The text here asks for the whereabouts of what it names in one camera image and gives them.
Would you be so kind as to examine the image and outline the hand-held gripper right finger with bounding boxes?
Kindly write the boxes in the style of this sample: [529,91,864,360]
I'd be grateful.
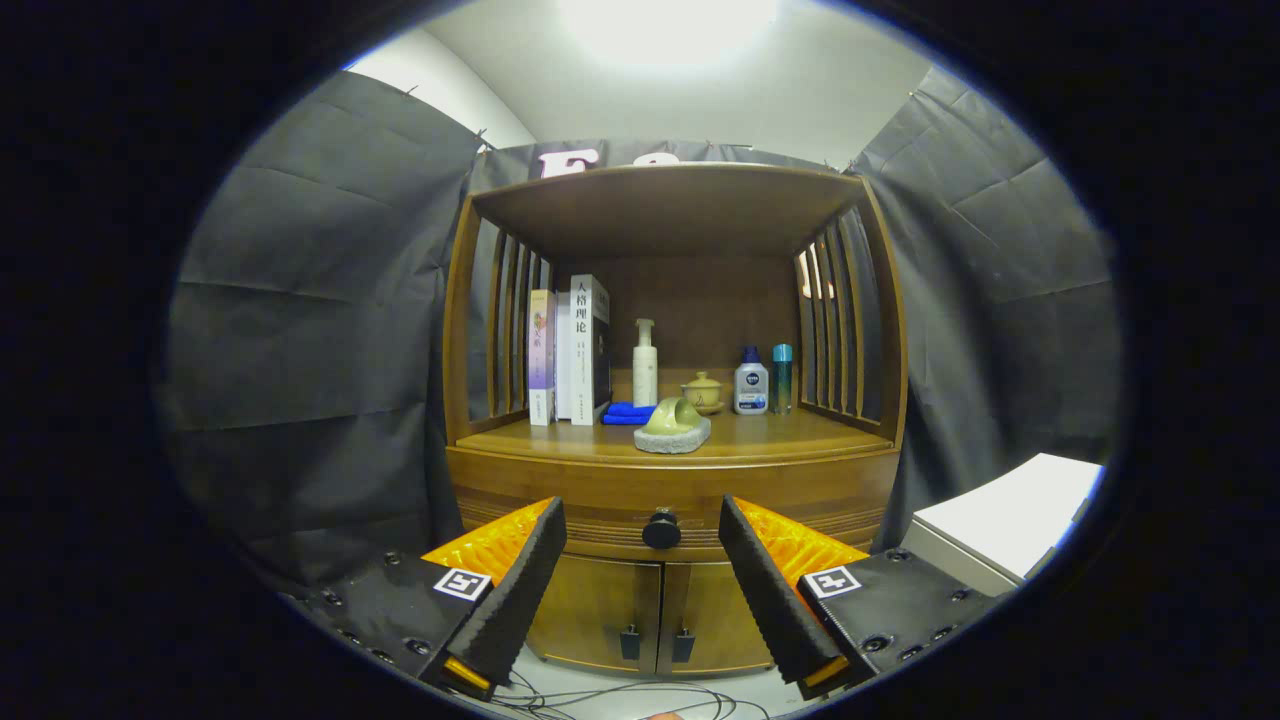
[718,493,1001,701]

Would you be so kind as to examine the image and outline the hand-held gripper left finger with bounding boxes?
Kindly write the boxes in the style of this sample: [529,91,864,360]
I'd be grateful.
[295,497,568,703]

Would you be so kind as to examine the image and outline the wooden drawer with black knob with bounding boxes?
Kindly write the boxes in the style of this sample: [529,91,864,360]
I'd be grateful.
[447,445,901,563]

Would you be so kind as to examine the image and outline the green handled scrub brush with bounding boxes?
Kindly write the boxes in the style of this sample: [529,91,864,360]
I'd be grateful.
[633,396,712,455]

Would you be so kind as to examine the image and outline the wooden countertop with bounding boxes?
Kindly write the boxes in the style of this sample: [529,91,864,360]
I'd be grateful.
[455,407,894,466]

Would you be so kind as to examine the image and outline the white side cabinet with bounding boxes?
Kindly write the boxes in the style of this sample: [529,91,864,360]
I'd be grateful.
[900,453,1106,599]

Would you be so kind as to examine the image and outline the wooden cabinet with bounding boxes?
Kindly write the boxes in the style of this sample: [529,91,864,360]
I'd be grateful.
[442,163,909,679]

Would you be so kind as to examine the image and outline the white blue pump bottle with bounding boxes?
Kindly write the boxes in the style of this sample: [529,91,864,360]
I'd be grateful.
[734,346,770,416]

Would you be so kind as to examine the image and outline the yellow lidded teacup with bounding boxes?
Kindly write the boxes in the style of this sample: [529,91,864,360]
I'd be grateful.
[681,371,725,415]

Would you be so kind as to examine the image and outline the purple book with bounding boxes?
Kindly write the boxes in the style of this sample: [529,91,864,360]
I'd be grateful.
[528,289,557,427]

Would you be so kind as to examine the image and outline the thin white book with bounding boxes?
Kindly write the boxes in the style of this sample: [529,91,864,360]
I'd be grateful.
[554,291,573,421]

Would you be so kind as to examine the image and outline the thick white book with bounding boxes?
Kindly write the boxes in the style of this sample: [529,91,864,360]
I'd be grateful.
[569,274,612,427]

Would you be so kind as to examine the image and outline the tall white pump bottle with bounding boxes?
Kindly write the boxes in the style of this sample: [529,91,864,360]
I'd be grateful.
[632,319,659,407]

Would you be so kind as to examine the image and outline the black cables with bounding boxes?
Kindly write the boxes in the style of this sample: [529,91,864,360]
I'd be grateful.
[490,670,771,720]

